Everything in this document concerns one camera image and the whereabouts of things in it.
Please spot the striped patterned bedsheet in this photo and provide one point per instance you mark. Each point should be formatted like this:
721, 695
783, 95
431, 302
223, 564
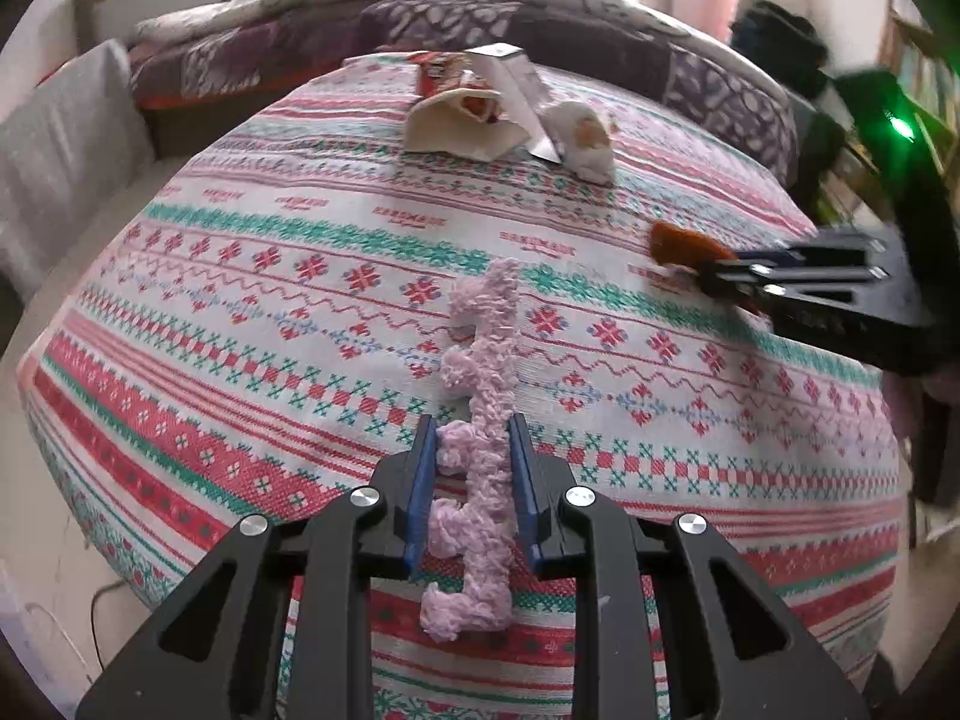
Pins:
227, 398

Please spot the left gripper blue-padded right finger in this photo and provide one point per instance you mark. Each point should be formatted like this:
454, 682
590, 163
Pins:
529, 504

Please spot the pink fuzzy foam strip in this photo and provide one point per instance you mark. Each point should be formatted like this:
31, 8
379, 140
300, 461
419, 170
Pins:
479, 530

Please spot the grey fabric chair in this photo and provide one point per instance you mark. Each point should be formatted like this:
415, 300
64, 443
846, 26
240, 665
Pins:
71, 146

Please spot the red instant noodle cup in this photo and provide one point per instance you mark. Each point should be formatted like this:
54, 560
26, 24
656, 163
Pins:
457, 112

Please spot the purple patterned quilt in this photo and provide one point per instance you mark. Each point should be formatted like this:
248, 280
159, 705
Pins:
220, 50

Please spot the dark clothes pile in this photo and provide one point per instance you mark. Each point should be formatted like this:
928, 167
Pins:
785, 45

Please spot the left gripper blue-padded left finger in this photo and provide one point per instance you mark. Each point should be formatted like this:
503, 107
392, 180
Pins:
416, 500

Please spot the white plastic wrapper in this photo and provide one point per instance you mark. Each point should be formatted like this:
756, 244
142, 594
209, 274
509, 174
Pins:
581, 139

